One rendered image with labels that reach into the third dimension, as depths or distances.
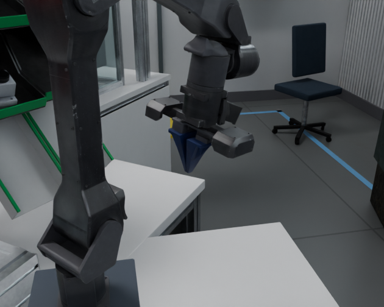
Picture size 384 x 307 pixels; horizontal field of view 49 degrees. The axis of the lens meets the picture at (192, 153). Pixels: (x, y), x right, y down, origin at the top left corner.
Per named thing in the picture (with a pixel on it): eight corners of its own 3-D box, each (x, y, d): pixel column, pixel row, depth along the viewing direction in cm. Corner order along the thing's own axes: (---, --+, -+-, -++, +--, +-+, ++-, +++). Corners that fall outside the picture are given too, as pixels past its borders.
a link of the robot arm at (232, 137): (243, 105, 57) (267, 99, 62) (149, 66, 67) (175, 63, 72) (230, 159, 61) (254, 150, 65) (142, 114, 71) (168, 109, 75)
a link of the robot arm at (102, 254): (81, 289, 48) (75, 243, 46) (36, 258, 53) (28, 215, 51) (124, 260, 53) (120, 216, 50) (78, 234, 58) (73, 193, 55)
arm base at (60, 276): (110, 312, 53) (106, 273, 50) (55, 320, 51) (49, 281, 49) (108, 275, 59) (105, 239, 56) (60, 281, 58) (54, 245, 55)
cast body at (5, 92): (16, 112, 82) (20, 82, 78) (-7, 116, 79) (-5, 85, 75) (-2, 86, 86) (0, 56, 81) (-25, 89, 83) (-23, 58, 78)
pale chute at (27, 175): (64, 194, 94) (72, 185, 91) (11, 220, 84) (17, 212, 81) (-2, 92, 97) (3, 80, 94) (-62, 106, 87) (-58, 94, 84)
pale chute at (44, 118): (106, 167, 106) (114, 159, 103) (63, 187, 97) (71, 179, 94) (46, 77, 109) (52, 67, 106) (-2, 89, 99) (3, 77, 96)
